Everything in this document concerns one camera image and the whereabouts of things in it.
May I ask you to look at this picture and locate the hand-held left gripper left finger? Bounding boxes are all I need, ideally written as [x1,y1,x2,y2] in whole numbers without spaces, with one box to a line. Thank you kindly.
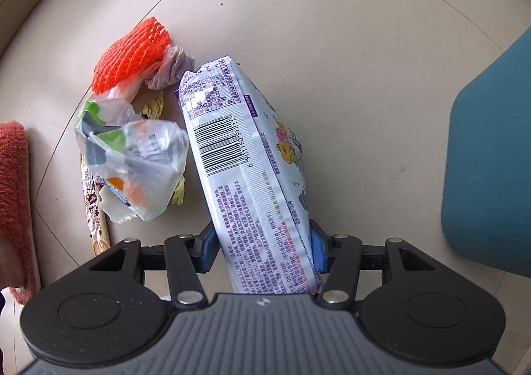
[85,221,220,310]

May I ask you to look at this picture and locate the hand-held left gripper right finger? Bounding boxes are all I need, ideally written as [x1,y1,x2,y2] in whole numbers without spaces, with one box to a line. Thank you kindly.
[308,218,451,310]

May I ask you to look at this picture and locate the white purple snack packet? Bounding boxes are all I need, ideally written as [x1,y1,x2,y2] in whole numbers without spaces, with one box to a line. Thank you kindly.
[173,55,325,297]

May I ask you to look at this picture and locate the grey tissue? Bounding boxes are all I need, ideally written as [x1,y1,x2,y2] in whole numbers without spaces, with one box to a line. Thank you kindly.
[143,43,195,91]

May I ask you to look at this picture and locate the teal plastic trash bin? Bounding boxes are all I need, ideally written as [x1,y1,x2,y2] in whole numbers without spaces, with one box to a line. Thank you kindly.
[440,27,531,276]

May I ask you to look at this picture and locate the napa cabbage leaf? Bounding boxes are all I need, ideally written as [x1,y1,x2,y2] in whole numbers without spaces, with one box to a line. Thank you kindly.
[170,176,187,206]

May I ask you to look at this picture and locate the clear printed plastic bag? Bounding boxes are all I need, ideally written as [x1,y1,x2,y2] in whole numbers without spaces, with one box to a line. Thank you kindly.
[75,87,190,224]

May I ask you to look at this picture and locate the long cream snack stick wrapper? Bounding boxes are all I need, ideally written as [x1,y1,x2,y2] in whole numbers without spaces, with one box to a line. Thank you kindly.
[80,151,112,257]

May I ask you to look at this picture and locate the red fuzzy cloth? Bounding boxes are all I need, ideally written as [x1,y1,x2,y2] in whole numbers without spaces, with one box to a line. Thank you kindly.
[0,121,42,304]

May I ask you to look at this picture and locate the orange foam fruit net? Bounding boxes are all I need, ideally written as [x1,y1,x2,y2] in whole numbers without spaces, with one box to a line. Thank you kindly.
[91,16,172,95]

